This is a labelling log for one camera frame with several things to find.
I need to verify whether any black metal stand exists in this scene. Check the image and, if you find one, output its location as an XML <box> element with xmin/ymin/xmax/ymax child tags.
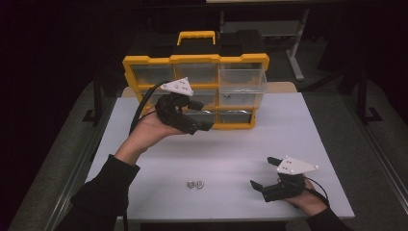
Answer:
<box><xmin>82</xmin><ymin>80</ymin><xmax>104</xmax><ymax>124</ymax></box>
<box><xmin>358</xmin><ymin>66</ymin><xmax>383</xmax><ymax>125</ymax></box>

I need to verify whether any person's left hand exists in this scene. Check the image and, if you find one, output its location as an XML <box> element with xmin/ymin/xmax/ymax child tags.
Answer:
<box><xmin>124</xmin><ymin>109</ymin><xmax>186</xmax><ymax>159</ymax></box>

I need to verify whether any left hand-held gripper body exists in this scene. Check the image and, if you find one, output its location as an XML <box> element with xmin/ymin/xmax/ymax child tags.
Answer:
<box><xmin>155</xmin><ymin>76</ymin><xmax>199</xmax><ymax>136</ymax></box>

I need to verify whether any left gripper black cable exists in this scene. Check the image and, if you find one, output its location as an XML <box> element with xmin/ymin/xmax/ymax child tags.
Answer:
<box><xmin>129</xmin><ymin>80</ymin><xmax>171</xmax><ymax>136</ymax></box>

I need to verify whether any aluminium frame rail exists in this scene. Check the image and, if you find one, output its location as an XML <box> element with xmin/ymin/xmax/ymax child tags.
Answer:
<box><xmin>338</xmin><ymin>94</ymin><xmax>408</xmax><ymax>210</ymax></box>
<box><xmin>42</xmin><ymin>95</ymin><xmax>116</xmax><ymax>231</ymax></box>

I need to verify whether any person's right hand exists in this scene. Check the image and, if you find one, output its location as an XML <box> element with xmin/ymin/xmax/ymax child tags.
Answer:
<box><xmin>284</xmin><ymin>178</ymin><xmax>330</xmax><ymax>218</ymax></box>

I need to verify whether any large clear plastic drawer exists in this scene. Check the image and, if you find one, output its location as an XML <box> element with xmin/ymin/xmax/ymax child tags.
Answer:
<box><xmin>218</xmin><ymin>67</ymin><xmax>268</xmax><ymax>109</ymax></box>

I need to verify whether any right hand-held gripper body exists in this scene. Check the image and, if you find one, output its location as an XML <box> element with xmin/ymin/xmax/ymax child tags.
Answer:
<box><xmin>261</xmin><ymin>156</ymin><xmax>320</xmax><ymax>203</ymax></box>

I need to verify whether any yellow drawer organizer cabinet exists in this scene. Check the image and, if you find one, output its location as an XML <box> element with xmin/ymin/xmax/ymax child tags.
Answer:
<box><xmin>122</xmin><ymin>30</ymin><xmax>270</xmax><ymax>131</ymax></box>

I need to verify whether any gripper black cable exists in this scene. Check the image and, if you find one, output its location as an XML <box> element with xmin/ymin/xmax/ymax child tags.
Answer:
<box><xmin>129</xmin><ymin>80</ymin><xmax>171</xmax><ymax>136</ymax></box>
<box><xmin>301</xmin><ymin>176</ymin><xmax>331</xmax><ymax>206</ymax></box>

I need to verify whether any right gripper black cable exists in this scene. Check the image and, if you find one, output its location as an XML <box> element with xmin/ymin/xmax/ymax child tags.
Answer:
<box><xmin>301</xmin><ymin>176</ymin><xmax>331</xmax><ymax>206</ymax></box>

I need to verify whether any grey metal desk frame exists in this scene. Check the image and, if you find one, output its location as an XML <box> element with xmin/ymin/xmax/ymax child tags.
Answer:
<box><xmin>219</xmin><ymin>8</ymin><xmax>311</xmax><ymax>82</ymax></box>

